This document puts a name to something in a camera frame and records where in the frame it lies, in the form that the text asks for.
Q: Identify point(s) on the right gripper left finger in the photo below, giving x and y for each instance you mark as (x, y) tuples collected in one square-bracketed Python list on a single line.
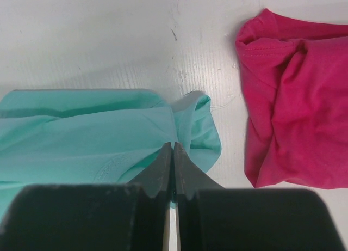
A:
[(131, 216)]

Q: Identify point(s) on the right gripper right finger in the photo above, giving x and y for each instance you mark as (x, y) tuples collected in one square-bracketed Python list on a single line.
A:
[(211, 217)]

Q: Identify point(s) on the teal t shirt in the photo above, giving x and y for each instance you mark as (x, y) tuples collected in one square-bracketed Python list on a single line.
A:
[(96, 135)]

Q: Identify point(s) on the folded pink t shirt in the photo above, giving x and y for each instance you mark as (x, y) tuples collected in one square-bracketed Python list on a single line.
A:
[(294, 82)]

